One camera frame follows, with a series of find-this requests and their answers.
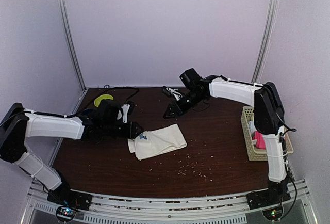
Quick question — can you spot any light blue rolled towel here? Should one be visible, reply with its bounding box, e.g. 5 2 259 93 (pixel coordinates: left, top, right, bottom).
248 121 256 135

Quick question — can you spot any black cable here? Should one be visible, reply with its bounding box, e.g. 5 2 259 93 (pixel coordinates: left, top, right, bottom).
69 86 141 116
273 110 299 212

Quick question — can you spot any right aluminium frame post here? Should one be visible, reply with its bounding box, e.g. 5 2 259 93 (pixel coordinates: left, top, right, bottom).
251 0 279 83

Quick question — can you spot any pink towel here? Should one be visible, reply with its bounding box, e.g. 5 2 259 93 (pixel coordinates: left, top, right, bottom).
252 131 266 150

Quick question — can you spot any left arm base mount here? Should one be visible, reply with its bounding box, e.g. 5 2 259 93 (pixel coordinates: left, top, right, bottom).
47 189 92 223

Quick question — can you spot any left aluminium frame post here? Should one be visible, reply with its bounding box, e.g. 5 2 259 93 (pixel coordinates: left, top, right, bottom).
53 0 87 90

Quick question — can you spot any right black cable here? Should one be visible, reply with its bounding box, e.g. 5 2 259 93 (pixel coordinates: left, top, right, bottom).
273 110 299 212

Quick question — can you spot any left black cable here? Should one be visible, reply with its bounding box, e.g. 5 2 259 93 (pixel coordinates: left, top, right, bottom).
69 86 141 116

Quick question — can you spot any green bowl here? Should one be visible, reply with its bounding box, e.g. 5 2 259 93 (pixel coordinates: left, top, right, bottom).
93 94 114 108

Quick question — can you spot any dark blue mug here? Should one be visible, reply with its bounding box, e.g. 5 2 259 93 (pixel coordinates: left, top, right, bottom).
81 108 96 118

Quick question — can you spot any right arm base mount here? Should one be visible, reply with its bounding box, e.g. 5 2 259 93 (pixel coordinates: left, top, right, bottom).
246 189 291 222

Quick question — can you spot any aluminium front rail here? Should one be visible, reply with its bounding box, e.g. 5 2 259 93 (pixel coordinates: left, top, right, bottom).
20 179 318 224

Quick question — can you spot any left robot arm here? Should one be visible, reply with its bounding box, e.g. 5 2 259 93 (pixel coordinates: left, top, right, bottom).
1 99 144 205

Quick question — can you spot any white towel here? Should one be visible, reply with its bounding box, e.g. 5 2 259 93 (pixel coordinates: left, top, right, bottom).
127 124 187 161

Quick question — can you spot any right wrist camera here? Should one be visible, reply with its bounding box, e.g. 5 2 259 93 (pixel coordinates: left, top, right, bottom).
162 86 184 101

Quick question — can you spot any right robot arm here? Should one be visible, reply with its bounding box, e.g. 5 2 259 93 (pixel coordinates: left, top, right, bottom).
162 68 289 204

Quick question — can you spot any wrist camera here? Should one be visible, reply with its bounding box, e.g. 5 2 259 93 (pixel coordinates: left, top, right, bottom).
162 86 184 101
117 101 136 123

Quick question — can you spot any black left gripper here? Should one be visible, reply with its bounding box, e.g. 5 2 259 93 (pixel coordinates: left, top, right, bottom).
102 120 144 139

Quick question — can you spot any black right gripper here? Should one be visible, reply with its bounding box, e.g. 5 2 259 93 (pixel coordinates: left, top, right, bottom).
163 90 205 120

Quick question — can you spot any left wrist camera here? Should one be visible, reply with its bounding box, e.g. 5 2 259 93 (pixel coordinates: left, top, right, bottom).
117 101 136 123

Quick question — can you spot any aluminium frame post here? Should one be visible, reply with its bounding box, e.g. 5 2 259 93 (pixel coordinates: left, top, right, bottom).
251 0 279 83
53 0 87 90

